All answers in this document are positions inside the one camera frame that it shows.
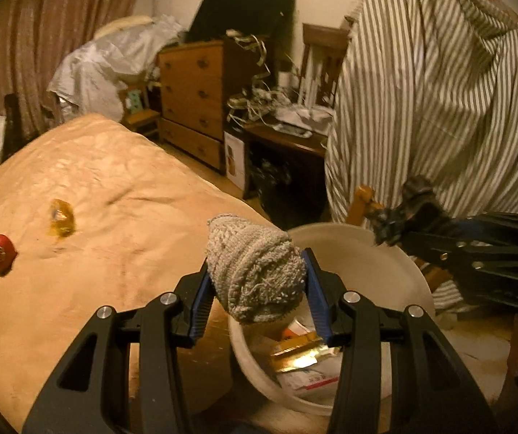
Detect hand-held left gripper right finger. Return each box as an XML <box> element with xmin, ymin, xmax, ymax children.
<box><xmin>302</xmin><ymin>248</ymin><xmax>499</xmax><ymax>434</ymax></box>

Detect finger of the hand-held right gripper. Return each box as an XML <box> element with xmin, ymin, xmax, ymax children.
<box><xmin>401</xmin><ymin>234</ymin><xmax>518</xmax><ymax>283</ymax></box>
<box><xmin>379</xmin><ymin>208</ymin><xmax>518</xmax><ymax>247</ymax></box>

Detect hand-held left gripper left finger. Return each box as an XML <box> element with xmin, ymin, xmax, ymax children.
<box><xmin>22</xmin><ymin>258</ymin><xmax>216</xmax><ymax>434</ymax></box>

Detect grey knitted sock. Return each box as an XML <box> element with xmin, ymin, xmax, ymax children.
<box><xmin>207</xmin><ymin>214</ymin><xmax>308</xmax><ymax>325</ymax></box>

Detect gold foil packet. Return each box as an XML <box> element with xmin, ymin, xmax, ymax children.
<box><xmin>270</xmin><ymin>332</ymin><xmax>343</xmax><ymax>374</ymax></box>

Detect white plastic bucket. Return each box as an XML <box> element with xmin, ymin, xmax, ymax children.
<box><xmin>228</xmin><ymin>223</ymin><xmax>436</xmax><ymax>417</ymax></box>

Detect white and red medicine box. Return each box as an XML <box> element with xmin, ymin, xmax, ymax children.
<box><xmin>279</xmin><ymin>362</ymin><xmax>341</xmax><ymax>401</ymax></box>

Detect wooden stool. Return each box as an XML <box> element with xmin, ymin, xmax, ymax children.
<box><xmin>347</xmin><ymin>184</ymin><xmax>452</xmax><ymax>290</ymax></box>

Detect white cardboard box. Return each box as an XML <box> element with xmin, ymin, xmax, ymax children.
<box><xmin>223</xmin><ymin>132</ymin><xmax>247</xmax><ymax>191</ymax></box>

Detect striped hanging cloth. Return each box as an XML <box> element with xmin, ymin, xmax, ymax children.
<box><xmin>324</xmin><ymin>0</ymin><xmax>518</xmax><ymax>312</ymax></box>

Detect low dark wooden table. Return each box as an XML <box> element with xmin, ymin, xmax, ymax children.
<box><xmin>243</xmin><ymin>113</ymin><xmax>332</xmax><ymax>227</ymax></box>

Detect yellow plastic packet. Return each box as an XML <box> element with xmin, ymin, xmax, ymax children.
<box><xmin>46</xmin><ymin>198</ymin><xmax>77</xmax><ymax>238</ymax></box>

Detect white papers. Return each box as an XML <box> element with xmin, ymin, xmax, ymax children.
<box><xmin>277</xmin><ymin>104</ymin><xmax>334</xmax><ymax>129</ymax></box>

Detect red apple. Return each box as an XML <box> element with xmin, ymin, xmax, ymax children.
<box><xmin>0</xmin><ymin>234</ymin><xmax>16</xmax><ymax>272</ymax></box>

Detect small wooden chair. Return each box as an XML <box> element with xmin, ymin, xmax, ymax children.
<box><xmin>118</xmin><ymin>86</ymin><xmax>162</xmax><ymax>139</ymax></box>

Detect wooden chest of drawers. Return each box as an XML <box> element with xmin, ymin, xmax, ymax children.
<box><xmin>157</xmin><ymin>36</ymin><xmax>266</xmax><ymax>173</ymax></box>

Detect tall wooden chair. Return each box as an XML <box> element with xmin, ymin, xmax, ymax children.
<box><xmin>302</xmin><ymin>22</ymin><xmax>350</xmax><ymax>107</ymax></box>

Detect large clear plastic cover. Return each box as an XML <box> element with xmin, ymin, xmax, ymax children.
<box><xmin>47</xmin><ymin>14</ymin><xmax>187</xmax><ymax>123</ymax></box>

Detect cream pillow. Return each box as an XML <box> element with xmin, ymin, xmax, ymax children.
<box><xmin>93</xmin><ymin>15</ymin><xmax>153</xmax><ymax>39</ymax></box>

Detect black flat television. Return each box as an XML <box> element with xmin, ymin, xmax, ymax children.
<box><xmin>188</xmin><ymin>0</ymin><xmax>297</xmax><ymax>77</ymax></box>

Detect brown patterned curtain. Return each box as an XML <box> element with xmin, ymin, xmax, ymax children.
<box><xmin>0</xmin><ymin>0</ymin><xmax>160</xmax><ymax>134</ymax></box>

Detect tangle of white cables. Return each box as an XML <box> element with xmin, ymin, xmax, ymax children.
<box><xmin>225</xmin><ymin>29</ymin><xmax>296</xmax><ymax>123</ymax></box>

